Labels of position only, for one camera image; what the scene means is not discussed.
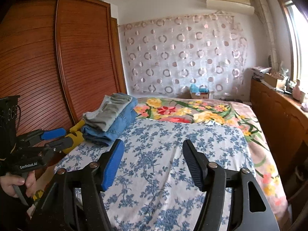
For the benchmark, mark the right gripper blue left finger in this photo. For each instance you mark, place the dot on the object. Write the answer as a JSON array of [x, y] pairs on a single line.
[[106, 167]]

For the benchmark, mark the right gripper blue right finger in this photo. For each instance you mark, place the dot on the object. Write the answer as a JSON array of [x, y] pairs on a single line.
[[200, 168]]

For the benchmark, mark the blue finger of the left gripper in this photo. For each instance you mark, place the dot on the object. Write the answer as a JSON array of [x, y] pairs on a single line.
[[58, 145], [53, 134]]

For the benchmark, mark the grey-green pants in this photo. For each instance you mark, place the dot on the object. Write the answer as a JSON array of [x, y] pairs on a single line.
[[110, 108]]

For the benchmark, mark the person's left hand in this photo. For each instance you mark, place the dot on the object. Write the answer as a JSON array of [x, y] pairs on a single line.
[[9, 180]]

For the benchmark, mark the folded blue jeans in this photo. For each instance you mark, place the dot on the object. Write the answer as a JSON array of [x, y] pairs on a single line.
[[106, 138]]

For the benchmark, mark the blue floral white blanket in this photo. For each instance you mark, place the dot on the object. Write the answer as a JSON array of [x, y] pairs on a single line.
[[153, 188]]

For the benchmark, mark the colourful floral bed sheet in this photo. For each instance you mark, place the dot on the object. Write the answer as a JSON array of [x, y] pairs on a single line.
[[230, 114]]

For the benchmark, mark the small box with blue items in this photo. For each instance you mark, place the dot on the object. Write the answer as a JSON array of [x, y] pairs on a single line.
[[201, 92]]

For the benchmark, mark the wooden louvered wardrobe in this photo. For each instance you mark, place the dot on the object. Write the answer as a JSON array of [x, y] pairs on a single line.
[[59, 58]]

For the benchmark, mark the wooden side cabinet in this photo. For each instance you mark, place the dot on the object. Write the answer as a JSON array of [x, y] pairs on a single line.
[[285, 128]]

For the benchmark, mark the stack of papers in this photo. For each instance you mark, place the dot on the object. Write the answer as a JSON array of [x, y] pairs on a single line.
[[259, 72]]

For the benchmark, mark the cardboard box on cabinet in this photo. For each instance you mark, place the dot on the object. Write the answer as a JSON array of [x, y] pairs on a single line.
[[275, 80]]

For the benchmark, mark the circle patterned sheer curtain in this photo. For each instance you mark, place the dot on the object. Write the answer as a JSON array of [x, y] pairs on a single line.
[[169, 56]]

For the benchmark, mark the pink bottle on cabinet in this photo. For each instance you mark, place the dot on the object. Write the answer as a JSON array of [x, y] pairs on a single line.
[[297, 93]]

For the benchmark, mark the white air conditioner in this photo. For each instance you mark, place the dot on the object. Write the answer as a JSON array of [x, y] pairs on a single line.
[[235, 6]]

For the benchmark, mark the window frame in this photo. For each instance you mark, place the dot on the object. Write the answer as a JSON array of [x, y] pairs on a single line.
[[297, 28]]

